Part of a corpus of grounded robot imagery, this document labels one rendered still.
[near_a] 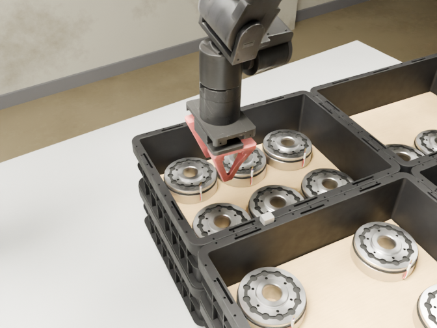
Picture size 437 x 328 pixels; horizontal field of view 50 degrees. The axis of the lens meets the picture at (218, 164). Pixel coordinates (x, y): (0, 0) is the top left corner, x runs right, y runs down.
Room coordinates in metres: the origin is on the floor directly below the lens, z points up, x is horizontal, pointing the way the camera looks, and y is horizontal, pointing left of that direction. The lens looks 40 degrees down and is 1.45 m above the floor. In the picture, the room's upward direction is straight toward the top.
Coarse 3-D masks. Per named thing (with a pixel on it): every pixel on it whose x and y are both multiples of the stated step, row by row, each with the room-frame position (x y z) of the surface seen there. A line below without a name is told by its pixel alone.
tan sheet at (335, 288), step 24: (288, 264) 0.48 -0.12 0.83; (312, 264) 0.48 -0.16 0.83; (336, 264) 0.48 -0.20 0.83; (432, 264) 0.48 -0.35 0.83; (312, 288) 0.44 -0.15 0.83; (336, 288) 0.44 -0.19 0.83; (360, 288) 0.44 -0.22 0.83; (384, 288) 0.44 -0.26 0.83; (408, 288) 0.44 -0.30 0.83; (312, 312) 0.39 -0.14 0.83; (336, 312) 0.39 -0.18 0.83; (360, 312) 0.39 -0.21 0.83; (384, 312) 0.39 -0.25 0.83; (408, 312) 0.39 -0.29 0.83
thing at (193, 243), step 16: (288, 96) 0.85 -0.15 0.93; (176, 128) 0.73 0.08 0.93; (352, 128) 0.73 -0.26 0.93; (368, 144) 0.68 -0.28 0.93; (144, 160) 0.63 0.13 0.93; (384, 160) 0.63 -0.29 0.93; (160, 176) 0.59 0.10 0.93; (368, 176) 0.59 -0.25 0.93; (384, 176) 0.59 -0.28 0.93; (160, 192) 0.55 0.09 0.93; (336, 192) 0.55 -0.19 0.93; (176, 208) 0.52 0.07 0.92; (288, 208) 0.51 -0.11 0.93; (176, 224) 0.49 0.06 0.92; (240, 224) 0.48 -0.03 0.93; (256, 224) 0.48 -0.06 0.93; (192, 240) 0.45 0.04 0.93; (208, 240) 0.45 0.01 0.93
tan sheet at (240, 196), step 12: (312, 144) 0.81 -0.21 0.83; (312, 156) 0.77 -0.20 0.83; (324, 156) 0.77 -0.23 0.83; (312, 168) 0.73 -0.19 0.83; (336, 168) 0.73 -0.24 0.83; (264, 180) 0.69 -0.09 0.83; (276, 180) 0.69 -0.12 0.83; (288, 180) 0.69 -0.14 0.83; (300, 180) 0.69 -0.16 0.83; (216, 192) 0.66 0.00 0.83; (228, 192) 0.66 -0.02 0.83; (240, 192) 0.66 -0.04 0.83; (252, 192) 0.66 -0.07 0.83; (180, 204) 0.62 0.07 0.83; (192, 204) 0.62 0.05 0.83; (204, 204) 0.62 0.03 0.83; (240, 204) 0.62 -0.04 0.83; (192, 216) 0.59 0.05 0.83
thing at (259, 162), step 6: (258, 150) 0.75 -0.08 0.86; (228, 156) 0.73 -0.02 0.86; (258, 156) 0.73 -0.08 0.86; (264, 156) 0.73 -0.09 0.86; (222, 162) 0.71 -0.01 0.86; (228, 162) 0.71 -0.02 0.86; (252, 162) 0.71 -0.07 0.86; (258, 162) 0.71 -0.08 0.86; (264, 162) 0.71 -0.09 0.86; (228, 168) 0.69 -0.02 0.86; (240, 168) 0.69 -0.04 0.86; (246, 168) 0.69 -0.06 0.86; (258, 168) 0.69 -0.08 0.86; (240, 174) 0.67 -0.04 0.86; (246, 174) 0.67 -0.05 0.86
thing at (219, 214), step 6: (210, 216) 0.56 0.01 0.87; (216, 216) 0.56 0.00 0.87; (222, 216) 0.56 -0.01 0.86; (228, 216) 0.56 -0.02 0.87; (234, 216) 0.56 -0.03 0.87; (210, 222) 0.54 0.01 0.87; (234, 222) 0.54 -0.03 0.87; (210, 228) 0.53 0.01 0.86; (216, 228) 0.53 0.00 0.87; (222, 228) 0.53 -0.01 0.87
